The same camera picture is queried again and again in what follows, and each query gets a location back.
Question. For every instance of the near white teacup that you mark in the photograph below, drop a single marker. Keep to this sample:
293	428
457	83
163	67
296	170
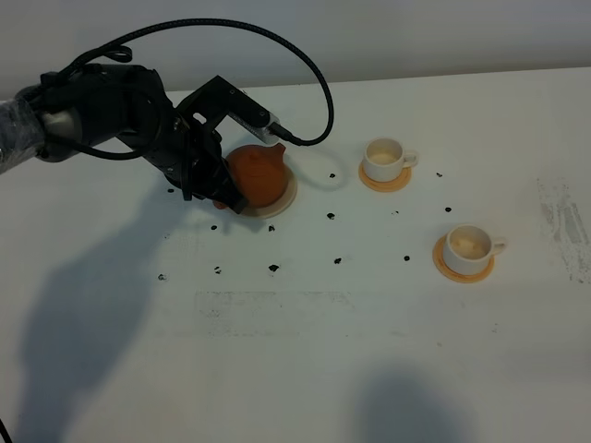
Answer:
468	248

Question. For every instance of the near orange coaster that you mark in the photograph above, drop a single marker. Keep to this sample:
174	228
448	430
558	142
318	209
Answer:
441	266

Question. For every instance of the beige teapot saucer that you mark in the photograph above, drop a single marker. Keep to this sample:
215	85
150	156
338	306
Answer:
280	205

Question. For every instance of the far white teacup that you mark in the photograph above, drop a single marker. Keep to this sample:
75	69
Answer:
384	159

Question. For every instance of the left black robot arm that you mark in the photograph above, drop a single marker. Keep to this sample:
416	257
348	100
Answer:
120	114

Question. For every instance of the orange coaster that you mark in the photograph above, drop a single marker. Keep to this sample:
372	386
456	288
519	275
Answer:
394	185
441	266

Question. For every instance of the far orange coaster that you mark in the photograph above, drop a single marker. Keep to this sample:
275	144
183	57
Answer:
394	185

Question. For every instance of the brown clay teapot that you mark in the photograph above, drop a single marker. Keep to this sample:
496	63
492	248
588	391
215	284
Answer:
259	173

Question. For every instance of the white teacup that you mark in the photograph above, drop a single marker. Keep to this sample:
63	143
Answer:
384	159
468	248

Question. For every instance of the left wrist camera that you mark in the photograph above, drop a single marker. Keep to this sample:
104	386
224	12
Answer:
218	98

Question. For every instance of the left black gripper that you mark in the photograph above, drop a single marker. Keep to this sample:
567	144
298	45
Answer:
190	157

